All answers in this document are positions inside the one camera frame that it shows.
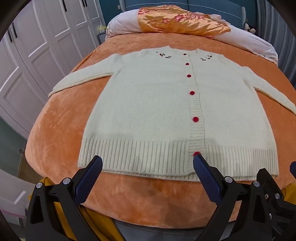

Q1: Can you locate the grey bedside table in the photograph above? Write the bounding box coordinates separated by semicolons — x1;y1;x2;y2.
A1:
97;31;108;45

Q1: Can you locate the orange plush blanket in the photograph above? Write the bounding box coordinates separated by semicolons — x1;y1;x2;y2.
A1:
24;31;296;230

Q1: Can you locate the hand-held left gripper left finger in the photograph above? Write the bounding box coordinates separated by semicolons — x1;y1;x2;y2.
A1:
25;155;103;241

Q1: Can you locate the grey curtain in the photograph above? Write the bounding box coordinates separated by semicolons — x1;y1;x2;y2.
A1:
255;0;296;90

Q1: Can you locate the blue upholstered headboard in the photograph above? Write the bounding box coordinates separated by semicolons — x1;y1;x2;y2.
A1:
120;0;247;26

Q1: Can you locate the white panelled wardrobe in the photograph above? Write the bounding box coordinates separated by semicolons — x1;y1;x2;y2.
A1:
0;0;107;139

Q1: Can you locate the orange floral satin pillow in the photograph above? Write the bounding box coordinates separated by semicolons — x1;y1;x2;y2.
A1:
137;5;232;39

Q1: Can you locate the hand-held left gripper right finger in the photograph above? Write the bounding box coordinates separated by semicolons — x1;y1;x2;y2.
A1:
193;153;272;241

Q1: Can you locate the white duvet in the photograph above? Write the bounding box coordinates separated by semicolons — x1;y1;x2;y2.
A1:
105;10;278;64

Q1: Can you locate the white low cabinet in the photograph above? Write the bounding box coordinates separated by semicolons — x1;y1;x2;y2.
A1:
0;169;29;219

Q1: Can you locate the white knit cardigan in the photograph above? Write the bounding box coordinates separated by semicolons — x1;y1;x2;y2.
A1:
48;46;296;183

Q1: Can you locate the grey bed frame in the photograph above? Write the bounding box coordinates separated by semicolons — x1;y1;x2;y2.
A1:
113;218;208;241

